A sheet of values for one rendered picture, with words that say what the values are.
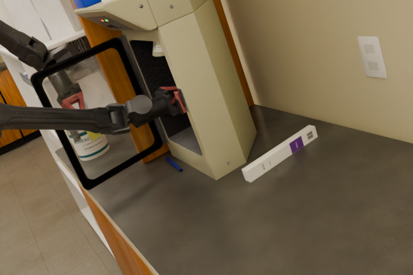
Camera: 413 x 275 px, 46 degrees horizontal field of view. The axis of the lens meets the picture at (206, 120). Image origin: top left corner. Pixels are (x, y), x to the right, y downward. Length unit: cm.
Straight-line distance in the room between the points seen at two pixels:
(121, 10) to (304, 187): 63
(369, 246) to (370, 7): 58
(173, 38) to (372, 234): 68
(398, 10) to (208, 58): 49
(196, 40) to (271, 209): 48
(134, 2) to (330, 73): 62
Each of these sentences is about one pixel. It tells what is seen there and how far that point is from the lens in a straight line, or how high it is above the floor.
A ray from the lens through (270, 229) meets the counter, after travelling 113.
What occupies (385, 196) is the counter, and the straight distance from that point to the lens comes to 115.
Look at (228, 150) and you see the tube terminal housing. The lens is 140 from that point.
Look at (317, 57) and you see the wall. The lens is 150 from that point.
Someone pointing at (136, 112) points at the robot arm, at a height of 122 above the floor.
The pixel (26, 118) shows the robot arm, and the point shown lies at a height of 133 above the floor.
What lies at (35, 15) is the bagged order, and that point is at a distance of 258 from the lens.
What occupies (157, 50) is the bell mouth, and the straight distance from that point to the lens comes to 140.
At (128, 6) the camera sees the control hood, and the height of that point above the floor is 149.
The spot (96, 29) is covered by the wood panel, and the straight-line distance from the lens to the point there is 160.
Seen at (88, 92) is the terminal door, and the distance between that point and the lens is 152.
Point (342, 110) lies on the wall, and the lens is 152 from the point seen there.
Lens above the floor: 158
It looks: 20 degrees down
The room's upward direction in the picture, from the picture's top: 20 degrees counter-clockwise
